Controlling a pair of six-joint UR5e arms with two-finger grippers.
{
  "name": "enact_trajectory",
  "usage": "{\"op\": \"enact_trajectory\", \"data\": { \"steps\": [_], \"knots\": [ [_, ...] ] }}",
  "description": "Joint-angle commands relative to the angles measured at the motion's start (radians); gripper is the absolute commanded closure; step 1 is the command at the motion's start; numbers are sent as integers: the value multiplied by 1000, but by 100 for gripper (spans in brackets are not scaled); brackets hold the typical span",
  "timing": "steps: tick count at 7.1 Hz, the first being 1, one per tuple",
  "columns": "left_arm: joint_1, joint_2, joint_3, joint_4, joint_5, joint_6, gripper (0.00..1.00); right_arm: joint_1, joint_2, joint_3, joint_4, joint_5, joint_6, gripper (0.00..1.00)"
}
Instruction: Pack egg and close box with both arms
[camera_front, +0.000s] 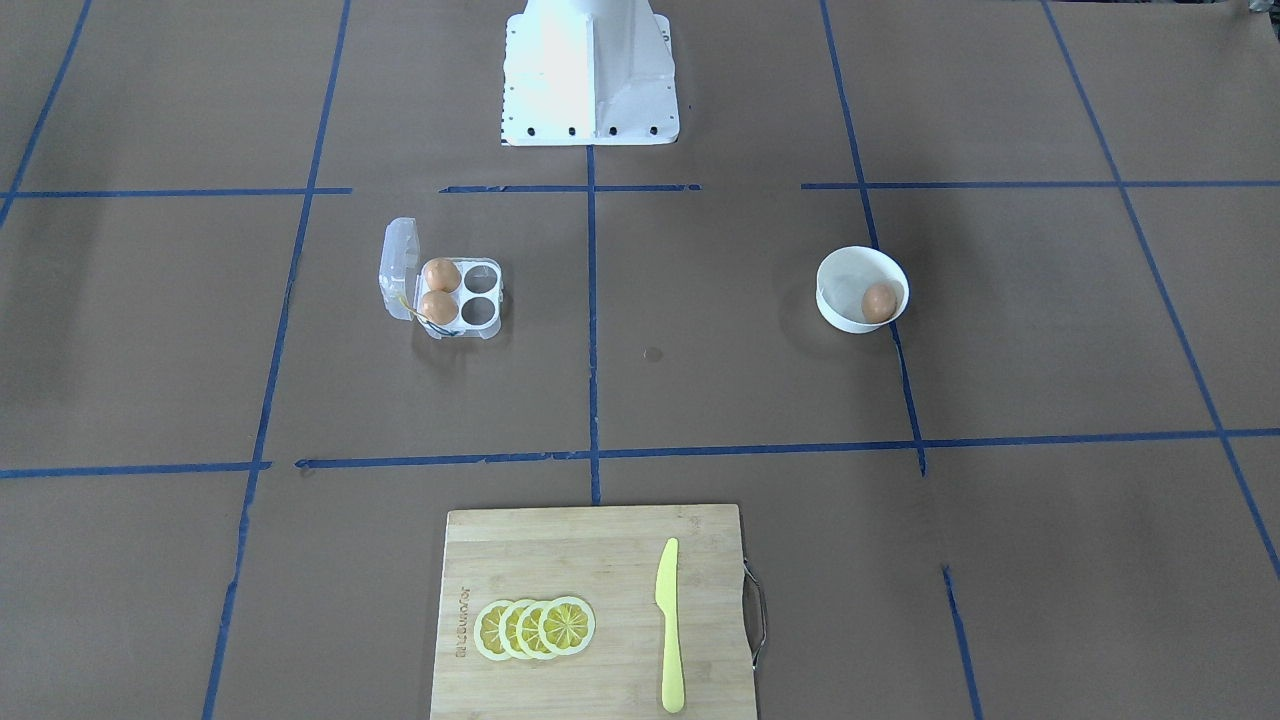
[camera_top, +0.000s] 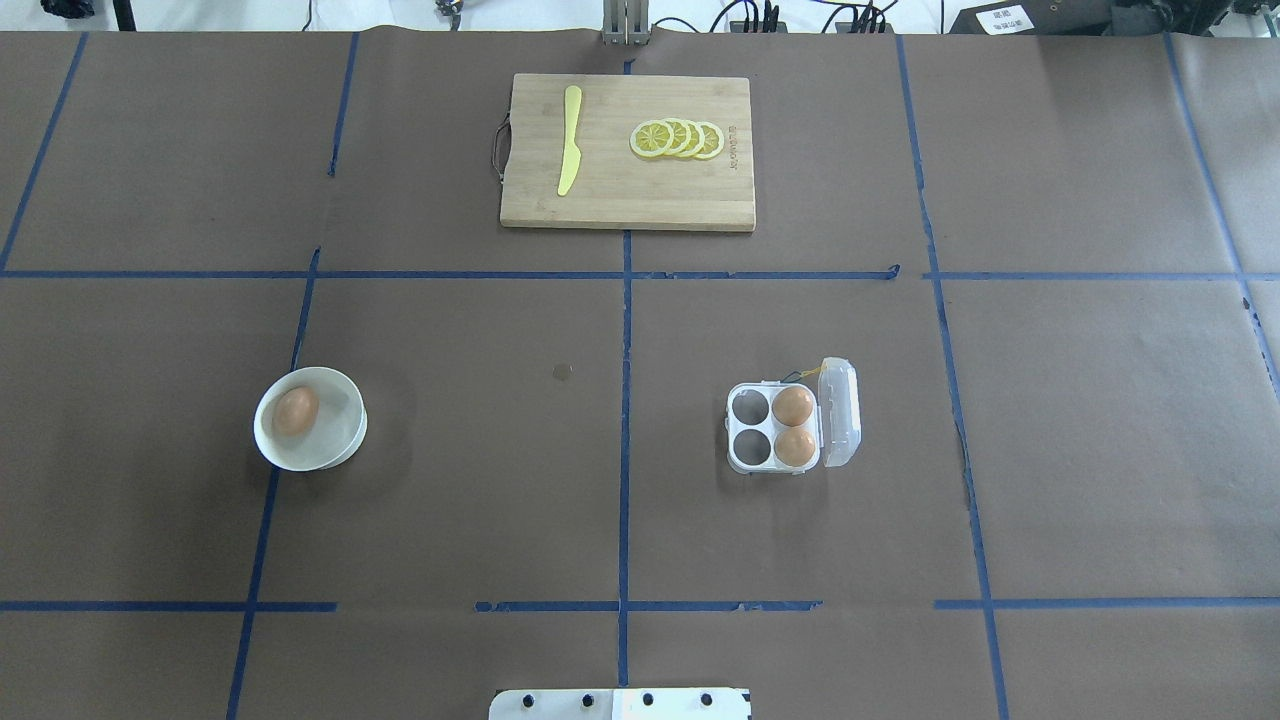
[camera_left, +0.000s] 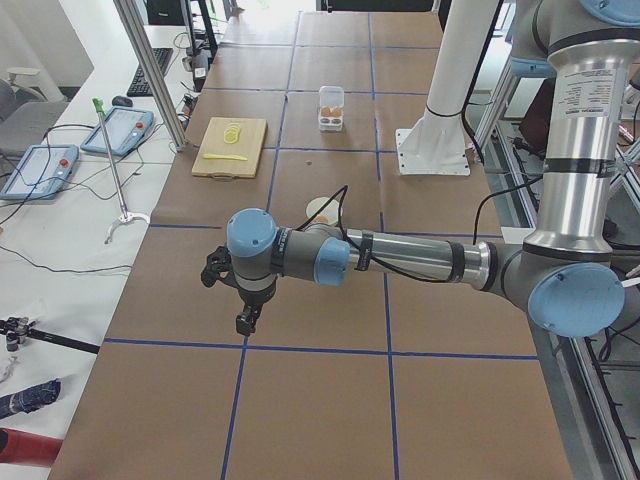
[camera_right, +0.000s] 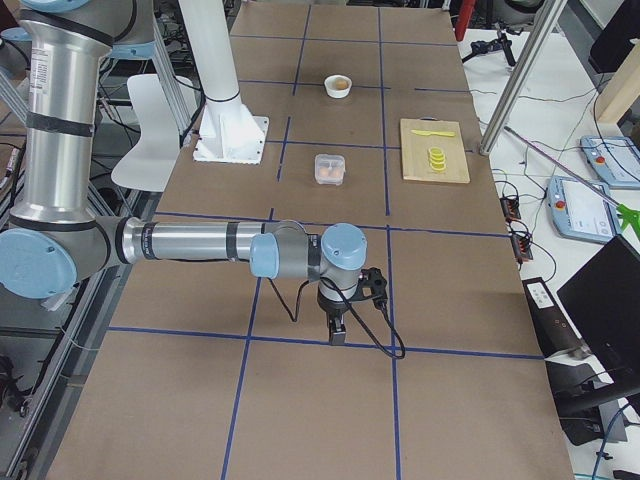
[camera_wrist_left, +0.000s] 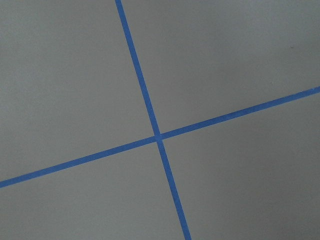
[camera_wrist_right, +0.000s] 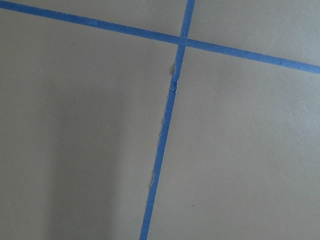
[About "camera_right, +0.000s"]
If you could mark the black monitor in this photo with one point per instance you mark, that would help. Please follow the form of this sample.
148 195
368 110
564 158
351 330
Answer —
602 300

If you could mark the far orange circuit board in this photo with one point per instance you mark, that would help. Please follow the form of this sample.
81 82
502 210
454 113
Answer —
510 207

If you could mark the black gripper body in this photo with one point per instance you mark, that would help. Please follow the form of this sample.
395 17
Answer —
332 306

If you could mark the white pedestal column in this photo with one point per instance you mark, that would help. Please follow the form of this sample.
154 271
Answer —
228 132

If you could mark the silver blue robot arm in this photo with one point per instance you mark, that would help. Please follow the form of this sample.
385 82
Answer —
54 241

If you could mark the teach pendant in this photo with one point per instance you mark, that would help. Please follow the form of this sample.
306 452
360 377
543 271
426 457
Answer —
578 213
615 160

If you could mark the black small tripod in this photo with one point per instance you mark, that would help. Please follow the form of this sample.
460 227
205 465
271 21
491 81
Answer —
501 43

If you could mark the black electronics box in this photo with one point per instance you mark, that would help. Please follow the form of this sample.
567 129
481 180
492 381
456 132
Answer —
554 332

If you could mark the green grabber stick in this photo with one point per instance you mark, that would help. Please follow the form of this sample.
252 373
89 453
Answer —
630 217

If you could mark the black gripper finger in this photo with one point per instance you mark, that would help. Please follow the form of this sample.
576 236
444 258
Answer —
336 328

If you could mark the near orange circuit board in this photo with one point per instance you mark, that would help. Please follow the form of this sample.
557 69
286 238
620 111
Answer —
521 245

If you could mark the yellow plastic knife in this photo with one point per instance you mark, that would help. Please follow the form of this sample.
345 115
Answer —
426 133

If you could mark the white ceramic bowl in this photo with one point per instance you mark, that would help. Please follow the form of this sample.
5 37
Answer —
333 93

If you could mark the aluminium frame post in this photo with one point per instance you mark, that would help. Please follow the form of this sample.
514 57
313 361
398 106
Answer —
536 40

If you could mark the far teach pendant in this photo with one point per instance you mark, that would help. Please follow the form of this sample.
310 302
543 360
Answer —
615 160

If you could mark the near teach pendant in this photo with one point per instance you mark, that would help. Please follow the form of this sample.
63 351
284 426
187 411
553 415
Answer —
578 213

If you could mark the clear plastic egg box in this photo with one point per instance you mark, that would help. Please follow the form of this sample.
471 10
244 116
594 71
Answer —
329 169

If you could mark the wooden cutting board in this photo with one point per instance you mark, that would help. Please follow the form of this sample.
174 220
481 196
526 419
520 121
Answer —
414 152

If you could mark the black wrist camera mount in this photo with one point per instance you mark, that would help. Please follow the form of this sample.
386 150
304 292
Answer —
372 286

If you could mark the orange circuit board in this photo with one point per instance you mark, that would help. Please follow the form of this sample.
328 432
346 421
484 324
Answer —
521 245
510 207

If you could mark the yellow lemon slices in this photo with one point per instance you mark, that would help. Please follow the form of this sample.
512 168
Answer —
437 159

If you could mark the white plastic chair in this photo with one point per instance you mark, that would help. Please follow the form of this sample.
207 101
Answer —
149 164

